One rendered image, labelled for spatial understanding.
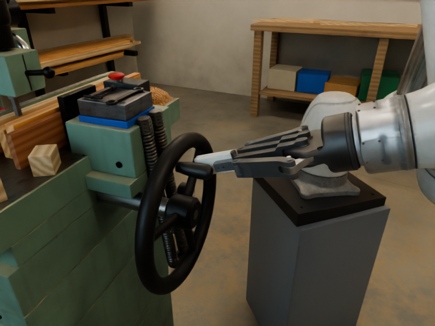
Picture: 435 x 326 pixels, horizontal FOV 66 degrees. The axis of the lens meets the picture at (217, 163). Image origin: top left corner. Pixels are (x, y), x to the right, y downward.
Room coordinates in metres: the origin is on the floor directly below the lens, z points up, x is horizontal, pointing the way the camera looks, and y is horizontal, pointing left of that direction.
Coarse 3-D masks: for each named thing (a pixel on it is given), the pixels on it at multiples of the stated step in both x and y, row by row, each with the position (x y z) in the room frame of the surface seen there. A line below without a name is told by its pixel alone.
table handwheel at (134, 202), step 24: (168, 144) 0.48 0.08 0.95; (192, 144) 0.51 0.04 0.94; (168, 168) 0.43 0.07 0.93; (144, 192) 0.40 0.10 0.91; (192, 192) 0.52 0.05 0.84; (144, 216) 0.38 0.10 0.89; (168, 216) 0.47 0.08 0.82; (192, 216) 0.47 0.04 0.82; (144, 240) 0.37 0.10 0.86; (192, 240) 0.51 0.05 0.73; (144, 264) 0.36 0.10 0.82; (192, 264) 0.49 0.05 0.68; (168, 288) 0.40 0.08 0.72
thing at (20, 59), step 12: (12, 48) 0.64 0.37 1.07; (0, 60) 0.57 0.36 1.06; (12, 60) 0.58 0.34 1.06; (24, 60) 0.60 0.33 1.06; (36, 60) 0.62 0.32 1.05; (0, 72) 0.57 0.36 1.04; (12, 72) 0.57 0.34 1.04; (24, 72) 0.59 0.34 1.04; (0, 84) 0.57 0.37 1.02; (12, 84) 0.57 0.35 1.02; (24, 84) 0.58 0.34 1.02; (36, 84) 0.61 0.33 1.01; (12, 96) 0.57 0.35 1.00
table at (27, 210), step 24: (0, 168) 0.49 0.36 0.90; (24, 168) 0.49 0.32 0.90; (72, 168) 0.50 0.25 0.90; (24, 192) 0.42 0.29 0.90; (48, 192) 0.45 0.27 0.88; (72, 192) 0.49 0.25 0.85; (120, 192) 0.50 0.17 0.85; (0, 216) 0.37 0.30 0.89; (24, 216) 0.40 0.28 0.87; (48, 216) 0.44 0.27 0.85; (0, 240) 0.36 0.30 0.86
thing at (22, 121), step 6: (48, 108) 0.59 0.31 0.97; (54, 108) 0.59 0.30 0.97; (30, 114) 0.56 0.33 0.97; (36, 114) 0.56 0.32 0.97; (42, 114) 0.57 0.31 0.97; (48, 114) 0.58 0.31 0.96; (18, 120) 0.53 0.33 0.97; (24, 120) 0.53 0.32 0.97; (30, 120) 0.54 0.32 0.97; (36, 120) 0.55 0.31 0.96; (6, 126) 0.51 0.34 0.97; (12, 126) 0.51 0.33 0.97; (18, 126) 0.52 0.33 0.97
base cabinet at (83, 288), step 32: (128, 224) 0.61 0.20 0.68; (96, 256) 0.51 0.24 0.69; (128, 256) 0.60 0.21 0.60; (160, 256) 0.72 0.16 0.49; (64, 288) 0.43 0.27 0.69; (96, 288) 0.49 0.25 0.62; (128, 288) 0.58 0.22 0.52; (0, 320) 0.37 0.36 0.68; (32, 320) 0.36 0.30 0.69; (64, 320) 0.41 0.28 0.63; (96, 320) 0.47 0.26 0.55; (128, 320) 0.56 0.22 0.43; (160, 320) 0.68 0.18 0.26
